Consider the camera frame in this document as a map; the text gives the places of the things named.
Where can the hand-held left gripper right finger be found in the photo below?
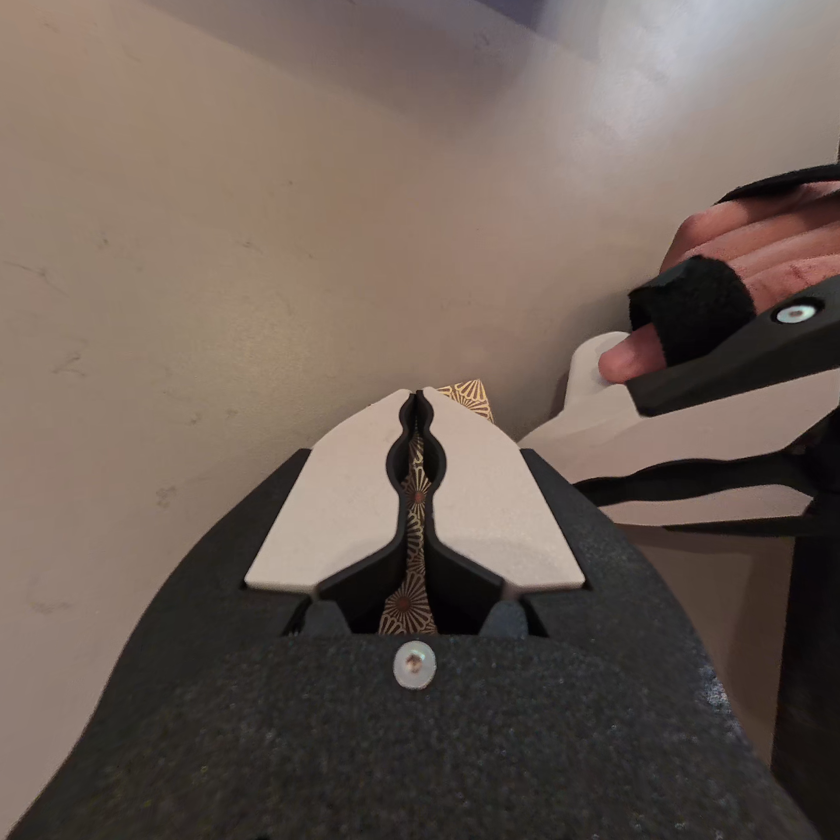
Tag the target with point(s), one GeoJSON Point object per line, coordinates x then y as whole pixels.
{"type": "Point", "coordinates": [499, 512]}

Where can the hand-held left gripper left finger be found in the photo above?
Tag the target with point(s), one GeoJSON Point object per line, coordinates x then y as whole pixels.
{"type": "Point", "coordinates": [328, 512]}

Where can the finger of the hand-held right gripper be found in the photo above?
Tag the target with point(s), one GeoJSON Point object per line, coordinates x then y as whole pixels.
{"type": "Point", "coordinates": [604, 433]}
{"type": "Point", "coordinates": [709, 508]}

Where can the gold patterned origami paper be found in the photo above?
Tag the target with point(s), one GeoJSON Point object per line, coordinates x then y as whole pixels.
{"type": "Point", "coordinates": [407, 604]}

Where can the person's right hand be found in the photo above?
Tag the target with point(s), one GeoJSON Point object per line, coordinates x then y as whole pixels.
{"type": "Point", "coordinates": [774, 229]}

